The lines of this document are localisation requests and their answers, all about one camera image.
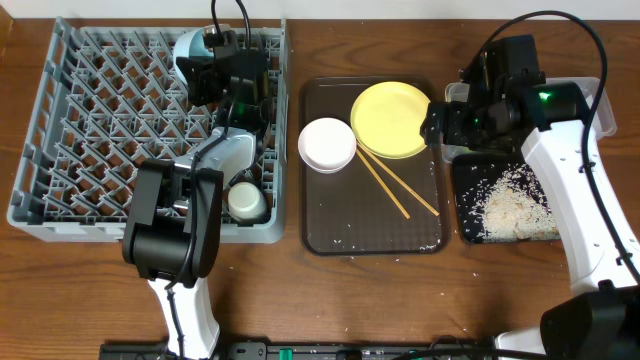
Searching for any light blue bowl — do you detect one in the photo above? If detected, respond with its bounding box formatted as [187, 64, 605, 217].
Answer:
[173, 25, 216, 84]

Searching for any white cup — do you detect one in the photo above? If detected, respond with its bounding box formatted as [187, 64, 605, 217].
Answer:
[227, 182, 267, 224]

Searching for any rice food waste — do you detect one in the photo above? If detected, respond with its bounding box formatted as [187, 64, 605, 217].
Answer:
[462, 164, 560, 242]

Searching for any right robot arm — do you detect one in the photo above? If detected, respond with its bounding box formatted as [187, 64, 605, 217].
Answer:
[420, 35, 639, 359]

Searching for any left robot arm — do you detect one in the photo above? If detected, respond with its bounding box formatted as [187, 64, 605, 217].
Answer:
[122, 26, 272, 359]

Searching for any black waste tray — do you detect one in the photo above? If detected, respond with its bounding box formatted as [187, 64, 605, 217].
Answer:
[452, 152, 561, 245]

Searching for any grey dishwasher rack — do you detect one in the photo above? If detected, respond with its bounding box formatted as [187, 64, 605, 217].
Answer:
[6, 16, 292, 245]

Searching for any clear plastic bin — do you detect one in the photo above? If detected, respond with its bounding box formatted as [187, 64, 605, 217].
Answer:
[441, 77, 617, 163]

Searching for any yellow plate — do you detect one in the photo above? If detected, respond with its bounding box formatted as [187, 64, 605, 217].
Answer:
[350, 81, 430, 159]

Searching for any upper wooden chopstick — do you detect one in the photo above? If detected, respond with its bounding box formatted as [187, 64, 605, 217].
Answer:
[356, 142, 440, 216]

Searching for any wooden chopstick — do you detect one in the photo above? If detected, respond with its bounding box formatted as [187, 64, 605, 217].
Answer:
[356, 149, 410, 220]
[356, 142, 440, 216]

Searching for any lower wooden chopstick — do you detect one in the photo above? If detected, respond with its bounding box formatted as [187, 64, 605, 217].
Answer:
[356, 149, 410, 220]

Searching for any pink white bowl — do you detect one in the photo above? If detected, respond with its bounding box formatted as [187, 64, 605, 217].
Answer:
[298, 117, 357, 174]

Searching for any dark brown serving tray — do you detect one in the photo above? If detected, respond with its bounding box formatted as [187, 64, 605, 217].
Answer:
[298, 75, 452, 257]

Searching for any left black cable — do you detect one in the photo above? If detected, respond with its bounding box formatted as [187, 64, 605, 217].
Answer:
[164, 0, 254, 360]

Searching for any black cable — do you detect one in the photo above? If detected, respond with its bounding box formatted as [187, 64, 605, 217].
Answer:
[164, 0, 254, 360]
[472, 9, 640, 286]

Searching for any right black cable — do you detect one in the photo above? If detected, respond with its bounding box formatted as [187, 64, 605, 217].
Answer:
[472, 9, 640, 286]

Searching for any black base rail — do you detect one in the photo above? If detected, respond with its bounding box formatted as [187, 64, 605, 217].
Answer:
[98, 339, 480, 360]

